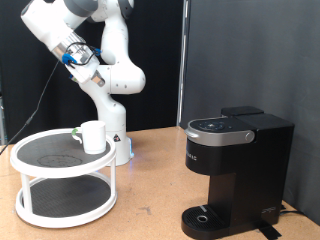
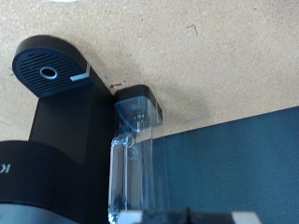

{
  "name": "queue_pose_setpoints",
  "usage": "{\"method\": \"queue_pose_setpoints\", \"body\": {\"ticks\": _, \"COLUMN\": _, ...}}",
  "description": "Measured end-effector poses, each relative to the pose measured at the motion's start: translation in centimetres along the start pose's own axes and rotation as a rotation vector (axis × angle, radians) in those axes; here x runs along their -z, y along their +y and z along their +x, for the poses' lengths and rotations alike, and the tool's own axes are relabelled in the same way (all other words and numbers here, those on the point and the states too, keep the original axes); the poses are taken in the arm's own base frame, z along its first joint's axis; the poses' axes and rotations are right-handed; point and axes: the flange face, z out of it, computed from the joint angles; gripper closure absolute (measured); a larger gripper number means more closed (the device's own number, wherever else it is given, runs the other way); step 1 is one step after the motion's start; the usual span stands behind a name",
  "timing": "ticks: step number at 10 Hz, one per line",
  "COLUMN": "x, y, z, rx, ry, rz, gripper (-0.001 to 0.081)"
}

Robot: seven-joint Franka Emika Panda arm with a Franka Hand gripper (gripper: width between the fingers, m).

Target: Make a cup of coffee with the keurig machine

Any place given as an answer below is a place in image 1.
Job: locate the grey partition panel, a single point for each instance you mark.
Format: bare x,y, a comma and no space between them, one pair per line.
300,66

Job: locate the black backdrop curtain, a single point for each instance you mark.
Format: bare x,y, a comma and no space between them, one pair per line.
156,110

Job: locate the grey metal frame post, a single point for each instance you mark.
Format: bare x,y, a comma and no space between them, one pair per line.
1,126

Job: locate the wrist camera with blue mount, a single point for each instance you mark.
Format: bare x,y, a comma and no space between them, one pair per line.
74,79

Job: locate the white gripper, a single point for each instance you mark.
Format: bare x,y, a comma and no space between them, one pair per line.
85,68

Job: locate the black tape strip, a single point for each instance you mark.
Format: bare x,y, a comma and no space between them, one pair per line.
268,231

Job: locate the white ceramic mug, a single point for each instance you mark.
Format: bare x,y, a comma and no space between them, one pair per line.
95,138

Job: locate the black Keurig coffee machine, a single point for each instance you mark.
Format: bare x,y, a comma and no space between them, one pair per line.
253,166

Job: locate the white two-tier turntable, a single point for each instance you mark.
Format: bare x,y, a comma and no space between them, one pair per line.
63,170

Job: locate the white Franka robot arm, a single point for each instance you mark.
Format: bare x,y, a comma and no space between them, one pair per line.
113,80

